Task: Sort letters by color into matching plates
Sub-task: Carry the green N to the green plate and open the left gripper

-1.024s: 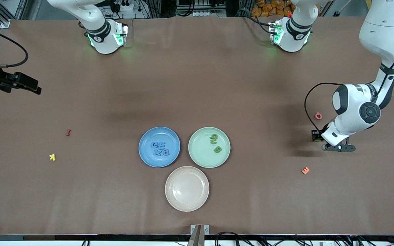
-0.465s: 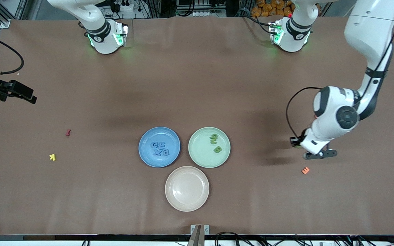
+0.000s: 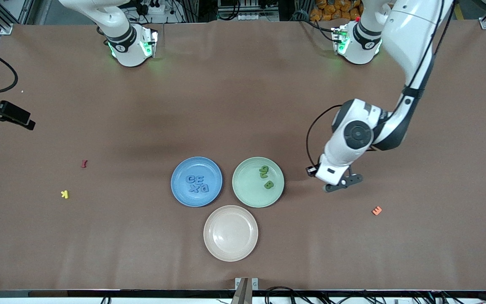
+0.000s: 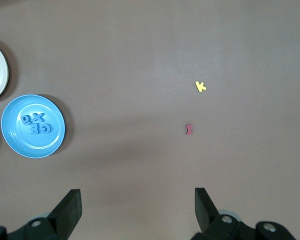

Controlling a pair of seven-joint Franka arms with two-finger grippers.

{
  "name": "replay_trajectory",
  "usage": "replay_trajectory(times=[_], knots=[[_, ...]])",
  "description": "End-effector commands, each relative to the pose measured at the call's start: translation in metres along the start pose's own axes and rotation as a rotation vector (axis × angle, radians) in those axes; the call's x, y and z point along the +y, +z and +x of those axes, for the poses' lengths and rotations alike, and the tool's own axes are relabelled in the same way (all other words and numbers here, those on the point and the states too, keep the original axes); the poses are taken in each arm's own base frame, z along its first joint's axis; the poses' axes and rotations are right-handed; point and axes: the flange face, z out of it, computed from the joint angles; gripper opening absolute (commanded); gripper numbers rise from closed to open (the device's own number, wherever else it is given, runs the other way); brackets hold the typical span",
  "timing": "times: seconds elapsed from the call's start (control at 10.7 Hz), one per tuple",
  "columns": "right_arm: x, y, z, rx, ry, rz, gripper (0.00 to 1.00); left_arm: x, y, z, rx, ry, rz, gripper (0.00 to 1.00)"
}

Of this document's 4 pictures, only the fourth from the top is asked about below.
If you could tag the blue foam letter x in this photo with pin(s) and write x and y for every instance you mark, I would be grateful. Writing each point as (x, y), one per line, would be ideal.
(38, 117)

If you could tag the blue foam letter e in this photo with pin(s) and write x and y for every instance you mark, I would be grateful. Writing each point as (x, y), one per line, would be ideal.
(49, 128)
(35, 129)

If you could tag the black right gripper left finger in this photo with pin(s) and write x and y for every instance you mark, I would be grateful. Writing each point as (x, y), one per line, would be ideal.
(62, 217)

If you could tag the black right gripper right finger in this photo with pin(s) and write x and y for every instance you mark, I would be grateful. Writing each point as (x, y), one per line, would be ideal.
(208, 220)

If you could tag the red foam letter I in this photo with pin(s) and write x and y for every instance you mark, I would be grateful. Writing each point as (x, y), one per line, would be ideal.
(189, 129)

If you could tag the blue plate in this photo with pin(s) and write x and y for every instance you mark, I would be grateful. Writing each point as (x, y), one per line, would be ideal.
(15, 142)

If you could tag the blue foam letter a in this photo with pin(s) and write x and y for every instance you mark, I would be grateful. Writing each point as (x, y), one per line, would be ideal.
(23, 120)

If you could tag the yellow foam letter k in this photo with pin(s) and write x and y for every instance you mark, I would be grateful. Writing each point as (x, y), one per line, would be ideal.
(200, 86)

